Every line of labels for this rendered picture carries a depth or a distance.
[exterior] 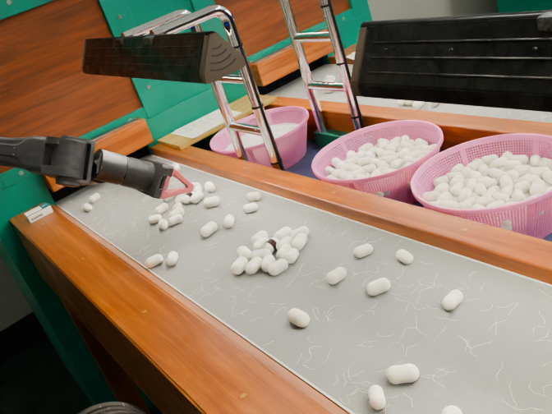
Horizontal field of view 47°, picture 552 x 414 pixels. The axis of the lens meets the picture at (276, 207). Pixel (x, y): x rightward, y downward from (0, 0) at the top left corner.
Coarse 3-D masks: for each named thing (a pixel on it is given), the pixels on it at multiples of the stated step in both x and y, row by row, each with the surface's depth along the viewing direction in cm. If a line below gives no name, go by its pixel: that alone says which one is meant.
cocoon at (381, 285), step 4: (376, 280) 88; (380, 280) 87; (384, 280) 87; (388, 280) 88; (368, 284) 88; (372, 284) 87; (376, 284) 87; (380, 284) 87; (384, 284) 87; (388, 284) 87; (368, 288) 87; (372, 288) 87; (376, 288) 87; (380, 288) 87; (384, 288) 87; (388, 288) 87; (368, 292) 88; (372, 292) 87; (376, 292) 87; (380, 292) 87
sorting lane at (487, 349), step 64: (128, 192) 158; (128, 256) 125; (192, 256) 116; (320, 256) 102; (384, 256) 96; (448, 256) 91; (256, 320) 92; (320, 320) 87; (384, 320) 83; (448, 320) 79; (512, 320) 75; (320, 384) 76; (384, 384) 72; (448, 384) 69; (512, 384) 67
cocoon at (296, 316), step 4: (296, 308) 88; (288, 312) 88; (292, 312) 87; (296, 312) 87; (300, 312) 86; (304, 312) 87; (288, 316) 87; (292, 316) 87; (296, 316) 86; (300, 316) 86; (304, 316) 86; (308, 316) 86; (292, 320) 87; (296, 320) 86; (300, 320) 86; (304, 320) 86; (308, 320) 86; (296, 324) 87; (300, 324) 86; (304, 324) 86
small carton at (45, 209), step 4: (44, 204) 156; (48, 204) 155; (36, 208) 155; (40, 208) 154; (44, 208) 154; (48, 208) 154; (28, 212) 154; (32, 212) 153; (36, 212) 153; (40, 212) 153; (44, 212) 154; (48, 212) 155; (52, 212) 155; (28, 216) 152; (32, 216) 153; (36, 216) 153; (40, 216) 154; (28, 220) 154; (32, 220) 153
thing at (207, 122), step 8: (216, 112) 184; (232, 112) 179; (240, 112) 177; (200, 120) 182; (208, 120) 179; (216, 120) 177; (184, 128) 179; (192, 128) 177; (200, 128) 174; (208, 128) 172; (192, 136) 170
